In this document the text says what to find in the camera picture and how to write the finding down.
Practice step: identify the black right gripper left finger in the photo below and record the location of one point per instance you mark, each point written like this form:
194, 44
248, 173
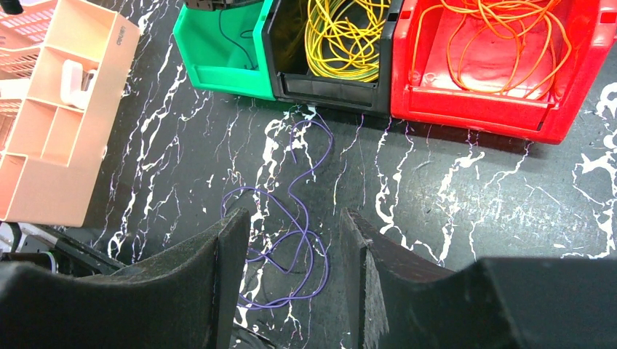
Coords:
183, 297

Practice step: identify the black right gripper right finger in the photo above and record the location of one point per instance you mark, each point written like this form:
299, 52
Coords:
397, 299

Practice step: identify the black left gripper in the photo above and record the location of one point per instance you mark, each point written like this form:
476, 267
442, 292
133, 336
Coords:
212, 5

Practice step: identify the green plastic bin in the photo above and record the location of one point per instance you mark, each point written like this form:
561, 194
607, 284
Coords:
223, 50

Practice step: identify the black plastic bin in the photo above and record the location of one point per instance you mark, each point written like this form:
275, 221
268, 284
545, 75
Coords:
334, 54

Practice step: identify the peach plastic file rack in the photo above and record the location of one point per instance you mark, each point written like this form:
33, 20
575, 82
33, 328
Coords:
64, 65

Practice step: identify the red plastic bin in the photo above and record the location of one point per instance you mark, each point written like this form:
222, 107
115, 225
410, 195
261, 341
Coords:
514, 68

